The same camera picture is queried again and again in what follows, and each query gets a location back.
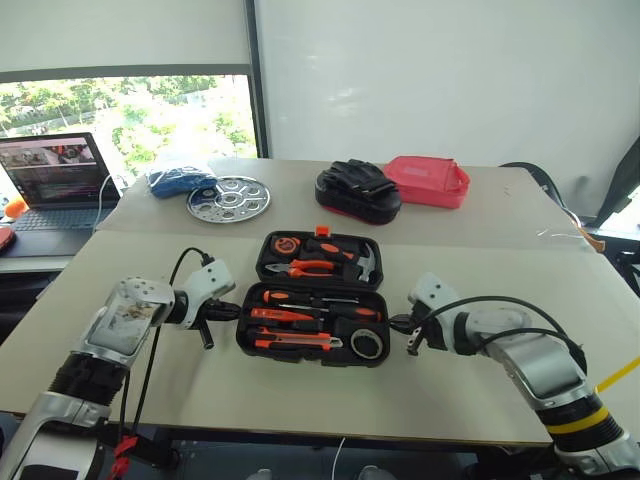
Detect orange voltage tester pen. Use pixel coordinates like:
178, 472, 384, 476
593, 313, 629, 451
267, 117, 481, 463
249, 306, 322, 324

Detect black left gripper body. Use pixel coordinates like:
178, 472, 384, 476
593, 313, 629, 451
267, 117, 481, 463
198, 297, 227, 352

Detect orange black utility knife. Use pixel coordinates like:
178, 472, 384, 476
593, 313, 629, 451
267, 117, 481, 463
248, 335, 344, 352

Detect red cable tie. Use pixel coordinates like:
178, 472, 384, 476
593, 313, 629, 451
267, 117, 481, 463
111, 433, 140, 477

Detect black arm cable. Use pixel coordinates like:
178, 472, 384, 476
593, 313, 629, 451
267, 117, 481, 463
118, 246, 217, 437
413, 296, 587, 374

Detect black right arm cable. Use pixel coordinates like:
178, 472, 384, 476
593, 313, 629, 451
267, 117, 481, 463
413, 296, 587, 374

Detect black electrical tape roll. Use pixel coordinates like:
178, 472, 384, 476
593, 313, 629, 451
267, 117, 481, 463
349, 328, 386, 361

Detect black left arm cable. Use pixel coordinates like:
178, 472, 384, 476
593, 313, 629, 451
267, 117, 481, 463
118, 246, 217, 437

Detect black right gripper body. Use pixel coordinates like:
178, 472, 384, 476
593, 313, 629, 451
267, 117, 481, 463
405, 309, 437, 357

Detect claw hammer black orange handle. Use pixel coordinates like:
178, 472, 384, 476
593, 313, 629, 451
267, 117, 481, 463
303, 238, 377, 284

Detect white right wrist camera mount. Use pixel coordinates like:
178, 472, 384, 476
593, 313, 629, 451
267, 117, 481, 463
407, 272, 460, 326

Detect dark window frame post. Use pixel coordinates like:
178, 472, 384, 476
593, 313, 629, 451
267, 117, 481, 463
243, 0, 272, 160

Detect open laptop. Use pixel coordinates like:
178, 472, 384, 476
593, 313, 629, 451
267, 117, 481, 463
0, 131, 124, 234

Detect white roller blind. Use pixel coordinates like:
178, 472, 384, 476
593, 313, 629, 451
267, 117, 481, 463
0, 0, 252, 74

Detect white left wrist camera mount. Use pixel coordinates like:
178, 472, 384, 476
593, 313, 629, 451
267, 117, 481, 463
181, 258, 237, 332

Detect red zip pouch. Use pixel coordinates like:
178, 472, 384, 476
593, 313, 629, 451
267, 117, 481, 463
383, 155, 472, 211

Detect white laptop cable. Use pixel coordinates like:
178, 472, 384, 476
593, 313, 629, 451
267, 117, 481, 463
93, 173, 130, 232

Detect white hanging cable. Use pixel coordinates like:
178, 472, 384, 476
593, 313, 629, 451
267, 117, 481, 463
330, 435, 348, 480

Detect blue cloth bundle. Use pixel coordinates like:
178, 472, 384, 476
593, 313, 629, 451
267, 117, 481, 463
144, 158, 217, 200

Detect grey rounded shape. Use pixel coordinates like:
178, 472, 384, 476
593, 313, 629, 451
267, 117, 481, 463
358, 464, 397, 480

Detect screwdriver with black orange handle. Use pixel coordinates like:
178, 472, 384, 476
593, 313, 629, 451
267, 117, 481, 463
261, 289, 360, 307
277, 302, 384, 324

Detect small black orange screwdriver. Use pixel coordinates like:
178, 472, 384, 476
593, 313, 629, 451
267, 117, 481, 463
246, 324, 324, 338

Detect orange black tape measure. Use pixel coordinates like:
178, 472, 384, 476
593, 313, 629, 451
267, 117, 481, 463
270, 236, 302, 258

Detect orange handled pliers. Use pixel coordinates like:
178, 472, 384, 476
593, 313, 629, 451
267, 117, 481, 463
264, 258, 337, 279

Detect black plastic tool case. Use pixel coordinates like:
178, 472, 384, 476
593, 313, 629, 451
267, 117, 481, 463
235, 225, 392, 370

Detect black strap with orange end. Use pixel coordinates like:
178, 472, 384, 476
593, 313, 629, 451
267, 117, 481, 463
498, 161, 607, 254

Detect yellow strap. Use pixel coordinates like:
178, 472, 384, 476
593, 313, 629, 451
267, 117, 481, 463
596, 355, 640, 394

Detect round steel steamer plate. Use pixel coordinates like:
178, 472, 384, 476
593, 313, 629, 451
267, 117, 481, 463
185, 175, 273, 223

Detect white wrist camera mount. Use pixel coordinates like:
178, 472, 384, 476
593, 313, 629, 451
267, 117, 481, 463
407, 272, 460, 326
181, 258, 237, 332

